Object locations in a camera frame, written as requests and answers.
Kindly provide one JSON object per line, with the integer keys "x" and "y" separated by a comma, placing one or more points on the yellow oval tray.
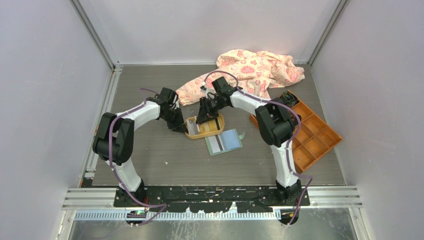
{"x": 207, "y": 129}

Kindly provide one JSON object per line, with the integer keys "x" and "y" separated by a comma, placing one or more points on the green card holder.
{"x": 231, "y": 139}

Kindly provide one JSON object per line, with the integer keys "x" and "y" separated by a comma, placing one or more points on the aluminium frame rail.
{"x": 87, "y": 15}

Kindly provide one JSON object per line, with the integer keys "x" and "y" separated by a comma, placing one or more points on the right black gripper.
{"x": 206, "y": 113}

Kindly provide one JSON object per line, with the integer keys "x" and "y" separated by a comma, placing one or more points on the orange compartment organizer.
{"x": 315, "y": 138}

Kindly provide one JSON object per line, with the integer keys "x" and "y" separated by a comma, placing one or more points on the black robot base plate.
{"x": 217, "y": 199}

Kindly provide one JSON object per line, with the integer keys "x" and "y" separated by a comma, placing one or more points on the pink patterned garment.
{"x": 255, "y": 73}

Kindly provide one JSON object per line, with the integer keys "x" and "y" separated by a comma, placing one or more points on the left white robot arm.
{"x": 114, "y": 139}

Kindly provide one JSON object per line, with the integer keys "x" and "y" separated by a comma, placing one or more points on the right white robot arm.
{"x": 276, "y": 124}

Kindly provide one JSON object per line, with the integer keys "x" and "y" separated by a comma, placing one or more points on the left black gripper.
{"x": 179, "y": 125}

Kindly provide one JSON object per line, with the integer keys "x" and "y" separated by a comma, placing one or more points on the rolled dark tie back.
{"x": 289, "y": 99}

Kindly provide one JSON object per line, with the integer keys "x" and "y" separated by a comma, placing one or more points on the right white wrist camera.
{"x": 205, "y": 89}

